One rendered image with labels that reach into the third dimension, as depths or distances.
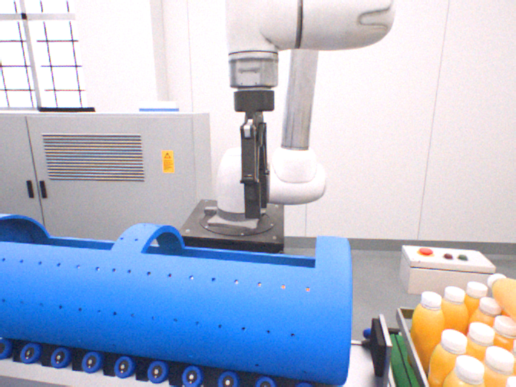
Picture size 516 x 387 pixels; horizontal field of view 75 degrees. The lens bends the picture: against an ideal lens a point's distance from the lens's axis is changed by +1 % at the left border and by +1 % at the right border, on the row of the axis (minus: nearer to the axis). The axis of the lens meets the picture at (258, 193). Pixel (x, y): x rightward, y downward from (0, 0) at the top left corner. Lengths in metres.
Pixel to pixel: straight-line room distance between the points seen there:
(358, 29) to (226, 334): 0.56
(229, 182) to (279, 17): 0.68
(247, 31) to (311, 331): 0.50
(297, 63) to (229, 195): 0.49
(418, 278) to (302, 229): 2.65
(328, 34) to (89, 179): 2.08
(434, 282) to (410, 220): 2.77
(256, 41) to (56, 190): 2.20
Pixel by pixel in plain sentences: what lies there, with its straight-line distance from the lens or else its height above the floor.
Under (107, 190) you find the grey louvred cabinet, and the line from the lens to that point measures 2.45.
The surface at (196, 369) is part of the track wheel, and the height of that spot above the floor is 0.98.
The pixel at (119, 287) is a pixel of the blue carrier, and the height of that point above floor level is 1.16.
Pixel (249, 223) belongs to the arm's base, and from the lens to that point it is 1.21.
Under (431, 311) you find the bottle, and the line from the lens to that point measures 0.87.
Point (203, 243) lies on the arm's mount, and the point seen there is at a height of 1.04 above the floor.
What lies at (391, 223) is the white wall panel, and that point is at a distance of 3.73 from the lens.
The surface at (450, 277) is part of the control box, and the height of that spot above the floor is 1.06.
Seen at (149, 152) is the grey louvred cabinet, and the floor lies 1.20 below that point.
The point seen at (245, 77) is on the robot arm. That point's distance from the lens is 0.60.
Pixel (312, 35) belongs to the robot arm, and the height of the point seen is 1.60.
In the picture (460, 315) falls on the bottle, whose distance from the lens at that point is 0.92.
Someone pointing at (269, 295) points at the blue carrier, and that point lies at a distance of 0.61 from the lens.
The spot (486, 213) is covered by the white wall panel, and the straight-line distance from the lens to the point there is 4.06.
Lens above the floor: 1.49
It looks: 15 degrees down
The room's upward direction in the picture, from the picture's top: straight up
